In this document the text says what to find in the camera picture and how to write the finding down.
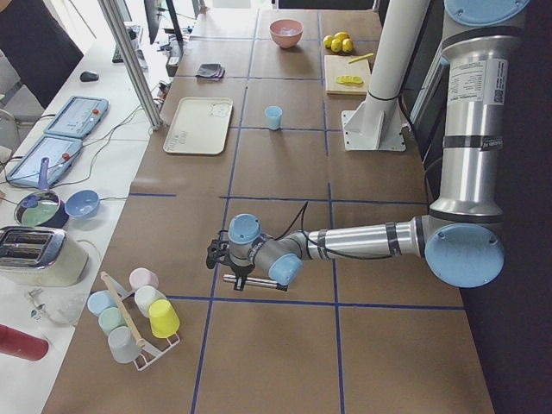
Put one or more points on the blue plastic cup on rack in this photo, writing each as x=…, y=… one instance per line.
x=100, y=301

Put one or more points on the blue bowl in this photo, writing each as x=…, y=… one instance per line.
x=83, y=204

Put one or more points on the red bottle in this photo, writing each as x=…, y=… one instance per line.
x=22, y=345

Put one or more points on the teach pendant near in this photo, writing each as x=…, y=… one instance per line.
x=61, y=151

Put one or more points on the person in black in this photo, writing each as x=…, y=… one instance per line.
x=40, y=50

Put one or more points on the black computer mouse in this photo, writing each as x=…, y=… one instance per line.
x=88, y=76

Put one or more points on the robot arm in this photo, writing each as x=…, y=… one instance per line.
x=459, y=237

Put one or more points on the pink bowl of ice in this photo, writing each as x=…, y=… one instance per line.
x=286, y=33

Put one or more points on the cream bear serving tray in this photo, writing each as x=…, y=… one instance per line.
x=199, y=126

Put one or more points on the blue saucepan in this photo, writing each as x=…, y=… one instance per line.
x=42, y=208

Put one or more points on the steel muddler black tip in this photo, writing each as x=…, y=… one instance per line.
x=263, y=283

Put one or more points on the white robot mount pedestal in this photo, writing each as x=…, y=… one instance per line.
x=376, y=124

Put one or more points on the teach pendant far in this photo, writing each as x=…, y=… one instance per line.
x=78, y=117

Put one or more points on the green plastic cup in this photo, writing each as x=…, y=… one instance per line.
x=110, y=319

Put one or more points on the yellow plastic knife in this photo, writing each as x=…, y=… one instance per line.
x=360, y=58

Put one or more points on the teach pendant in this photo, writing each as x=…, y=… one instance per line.
x=78, y=117
x=61, y=151

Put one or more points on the pink plastic cup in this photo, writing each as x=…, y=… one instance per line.
x=142, y=276

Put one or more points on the yellow plastic cup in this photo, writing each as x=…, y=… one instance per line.
x=164, y=321

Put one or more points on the white plastic cup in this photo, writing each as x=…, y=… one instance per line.
x=145, y=296

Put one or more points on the bamboo cutting board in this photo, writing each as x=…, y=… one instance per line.
x=346, y=75

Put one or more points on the grey plastic cup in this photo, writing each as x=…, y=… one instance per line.
x=122, y=345

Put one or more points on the light blue plastic cup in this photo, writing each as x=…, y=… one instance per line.
x=273, y=115

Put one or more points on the whole yellow lemon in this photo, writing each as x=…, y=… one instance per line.
x=341, y=36
x=347, y=45
x=327, y=41
x=336, y=46

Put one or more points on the aluminium frame post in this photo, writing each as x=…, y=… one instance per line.
x=113, y=17

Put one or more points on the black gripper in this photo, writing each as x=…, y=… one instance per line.
x=240, y=270

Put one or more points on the grey folded cloth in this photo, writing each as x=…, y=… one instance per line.
x=210, y=71

